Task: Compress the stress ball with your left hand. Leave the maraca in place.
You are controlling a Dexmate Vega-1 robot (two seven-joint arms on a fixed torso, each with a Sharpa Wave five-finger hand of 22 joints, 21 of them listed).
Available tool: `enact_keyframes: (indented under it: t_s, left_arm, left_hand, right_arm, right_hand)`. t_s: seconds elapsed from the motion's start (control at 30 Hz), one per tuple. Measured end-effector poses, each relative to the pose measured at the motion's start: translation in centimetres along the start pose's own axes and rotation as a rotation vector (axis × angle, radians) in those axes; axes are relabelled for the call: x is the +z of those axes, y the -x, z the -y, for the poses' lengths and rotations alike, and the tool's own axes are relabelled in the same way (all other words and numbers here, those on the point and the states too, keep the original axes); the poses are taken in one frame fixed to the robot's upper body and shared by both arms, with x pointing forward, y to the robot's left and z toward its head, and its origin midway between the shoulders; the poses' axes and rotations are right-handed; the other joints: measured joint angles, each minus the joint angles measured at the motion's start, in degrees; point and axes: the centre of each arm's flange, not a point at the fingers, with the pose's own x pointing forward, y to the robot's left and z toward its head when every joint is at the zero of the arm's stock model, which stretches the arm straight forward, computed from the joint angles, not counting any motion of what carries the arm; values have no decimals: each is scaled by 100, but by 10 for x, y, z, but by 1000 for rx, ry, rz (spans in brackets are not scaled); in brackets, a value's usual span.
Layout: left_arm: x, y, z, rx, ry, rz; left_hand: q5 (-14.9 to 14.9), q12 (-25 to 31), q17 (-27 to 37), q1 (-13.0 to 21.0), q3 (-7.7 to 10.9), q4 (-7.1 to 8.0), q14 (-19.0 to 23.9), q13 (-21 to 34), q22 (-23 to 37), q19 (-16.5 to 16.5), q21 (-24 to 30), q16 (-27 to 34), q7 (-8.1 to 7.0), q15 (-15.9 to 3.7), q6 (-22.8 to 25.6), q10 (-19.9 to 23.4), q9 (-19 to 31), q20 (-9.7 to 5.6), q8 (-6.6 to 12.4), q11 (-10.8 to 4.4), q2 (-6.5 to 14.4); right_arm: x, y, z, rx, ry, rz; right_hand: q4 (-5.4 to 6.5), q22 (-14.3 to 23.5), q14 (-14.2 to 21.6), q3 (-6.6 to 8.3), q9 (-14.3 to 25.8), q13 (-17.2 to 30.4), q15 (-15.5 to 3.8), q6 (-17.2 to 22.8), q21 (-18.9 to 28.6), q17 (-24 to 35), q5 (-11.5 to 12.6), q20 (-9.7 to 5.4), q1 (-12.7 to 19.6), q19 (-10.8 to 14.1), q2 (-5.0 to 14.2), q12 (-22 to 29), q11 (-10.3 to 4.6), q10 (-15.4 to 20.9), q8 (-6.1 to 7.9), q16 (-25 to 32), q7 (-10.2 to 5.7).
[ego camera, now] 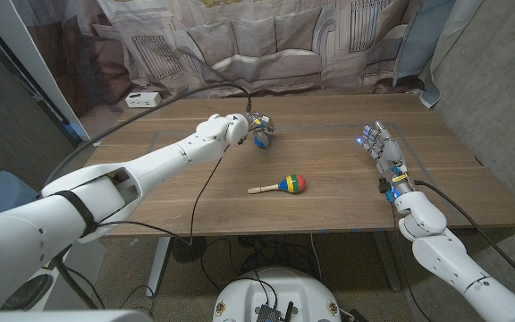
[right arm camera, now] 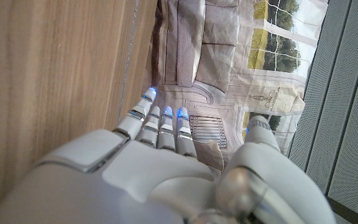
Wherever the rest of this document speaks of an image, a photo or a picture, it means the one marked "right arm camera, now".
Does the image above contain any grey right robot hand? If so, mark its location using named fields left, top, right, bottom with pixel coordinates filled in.
left=0, top=86, right=337, bottom=224

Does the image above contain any printed sofa room backdrop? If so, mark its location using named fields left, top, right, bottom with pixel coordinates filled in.
left=141, top=0, right=331, bottom=172

